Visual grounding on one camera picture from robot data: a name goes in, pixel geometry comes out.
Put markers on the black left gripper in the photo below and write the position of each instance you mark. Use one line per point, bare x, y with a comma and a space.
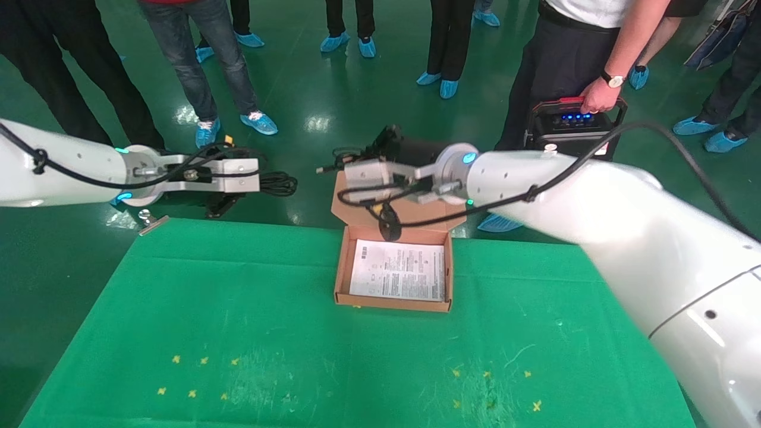
181, 199

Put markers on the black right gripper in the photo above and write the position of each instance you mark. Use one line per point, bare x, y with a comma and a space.
422, 153

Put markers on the black portable power station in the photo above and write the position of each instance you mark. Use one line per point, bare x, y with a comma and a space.
565, 128

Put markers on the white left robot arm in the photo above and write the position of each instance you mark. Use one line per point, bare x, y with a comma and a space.
59, 172

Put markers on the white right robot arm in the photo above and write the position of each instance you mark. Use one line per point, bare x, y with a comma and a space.
624, 226

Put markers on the open brown cardboard box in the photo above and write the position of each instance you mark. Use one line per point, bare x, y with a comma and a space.
392, 304

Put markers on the bystander hand with watch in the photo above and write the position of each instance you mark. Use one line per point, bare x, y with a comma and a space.
600, 98

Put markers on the silver metal clip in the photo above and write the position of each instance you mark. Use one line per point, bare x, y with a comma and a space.
153, 224

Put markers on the person in black trousers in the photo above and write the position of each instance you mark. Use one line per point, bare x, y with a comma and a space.
452, 35
336, 15
77, 65

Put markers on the white printed instruction sheet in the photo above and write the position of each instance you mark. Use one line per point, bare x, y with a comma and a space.
398, 273

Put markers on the person in blue jeans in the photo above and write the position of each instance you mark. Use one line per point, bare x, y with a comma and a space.
196, 53

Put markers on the green table cloth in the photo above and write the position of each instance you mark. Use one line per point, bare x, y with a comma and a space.
309, 356

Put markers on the man in white shirt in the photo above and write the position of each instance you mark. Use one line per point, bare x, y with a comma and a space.
553, 65

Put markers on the person in dark trousers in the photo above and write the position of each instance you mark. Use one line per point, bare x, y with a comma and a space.
743, 77
239, 15

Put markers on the black wristwatch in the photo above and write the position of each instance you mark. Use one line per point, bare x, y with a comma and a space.
612, 79

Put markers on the person with bare legs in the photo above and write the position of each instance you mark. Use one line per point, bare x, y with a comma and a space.
663, 38

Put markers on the dark blue striped jacket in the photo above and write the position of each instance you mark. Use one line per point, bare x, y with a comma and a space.
719, 38

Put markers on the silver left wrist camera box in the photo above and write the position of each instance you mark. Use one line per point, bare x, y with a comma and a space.
238, 178

